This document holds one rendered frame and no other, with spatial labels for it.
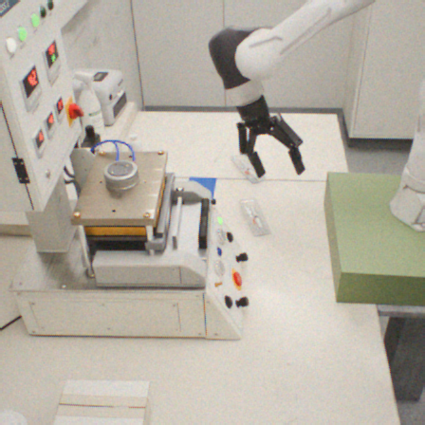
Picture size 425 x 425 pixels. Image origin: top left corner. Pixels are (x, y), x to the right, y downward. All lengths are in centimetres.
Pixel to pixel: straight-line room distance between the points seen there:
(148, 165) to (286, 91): 252
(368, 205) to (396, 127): 193
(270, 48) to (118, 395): 79
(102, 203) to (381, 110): 246
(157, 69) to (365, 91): 141
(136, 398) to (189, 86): 286
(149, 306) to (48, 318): 26
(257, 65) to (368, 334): 70
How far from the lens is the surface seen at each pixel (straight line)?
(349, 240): 142
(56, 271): 129
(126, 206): 114
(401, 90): 333
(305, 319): 137
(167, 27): 359
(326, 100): 375
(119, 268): 117
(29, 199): 109
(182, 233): 126
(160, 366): 128
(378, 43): 318
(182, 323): 127
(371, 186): 163
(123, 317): 128
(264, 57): 115
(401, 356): 195
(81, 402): 115
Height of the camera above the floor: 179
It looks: 38 degrees down
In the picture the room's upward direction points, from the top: 2 degrees counter-clockwise
